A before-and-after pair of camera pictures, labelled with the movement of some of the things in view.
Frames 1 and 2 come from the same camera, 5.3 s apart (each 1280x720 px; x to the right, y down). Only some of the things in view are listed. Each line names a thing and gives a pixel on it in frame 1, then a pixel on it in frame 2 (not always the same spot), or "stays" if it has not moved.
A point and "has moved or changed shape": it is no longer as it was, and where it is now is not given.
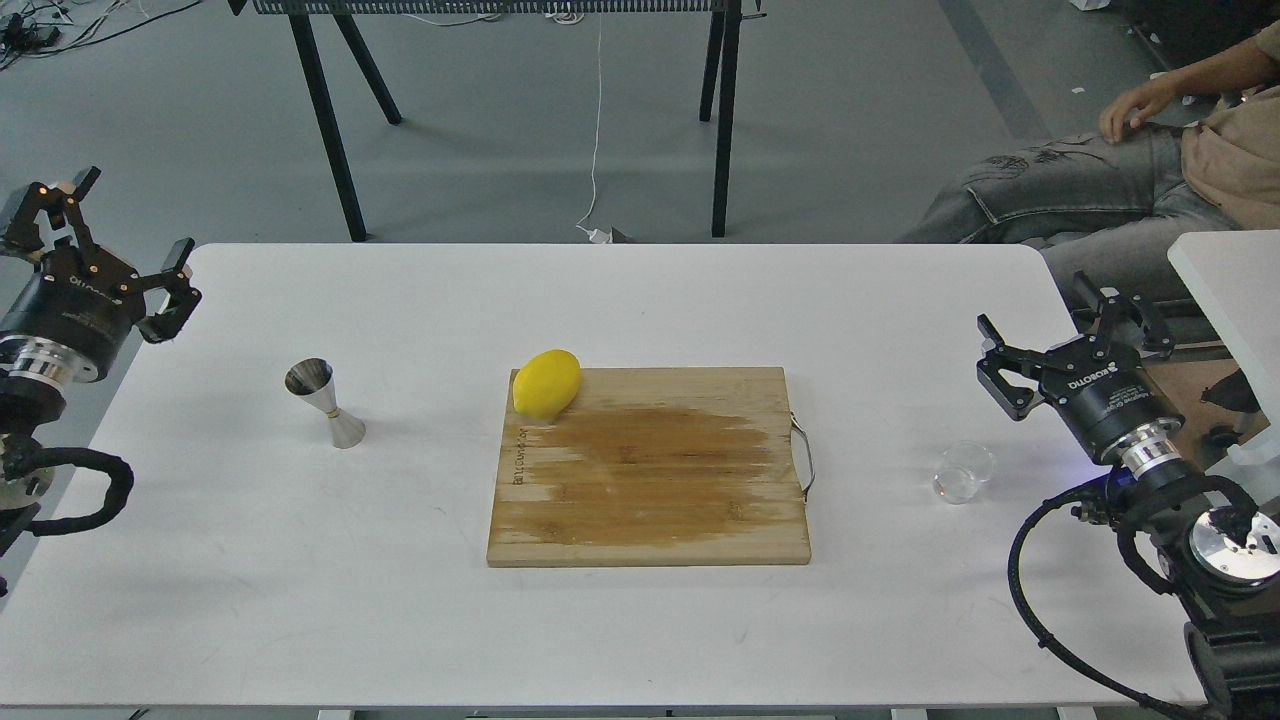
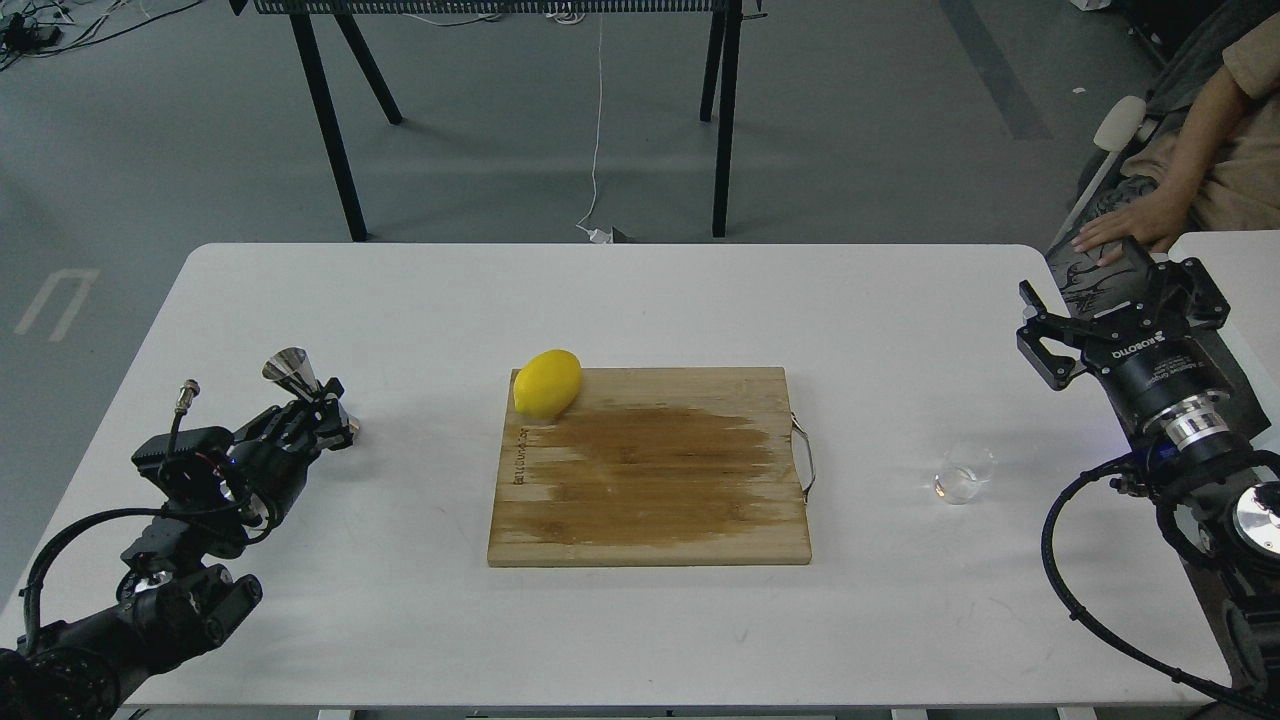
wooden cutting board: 653,467 stays
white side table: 1234,276 stays
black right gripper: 1104,395 → 1159,367
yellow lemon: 546,384 stays
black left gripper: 85,302 → 269,458
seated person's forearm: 1240,68 → 1206,122
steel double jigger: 312,378 has moved or changed shape
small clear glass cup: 961,469 stays
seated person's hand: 1132,107 → 1155,224
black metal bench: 724,29 stays
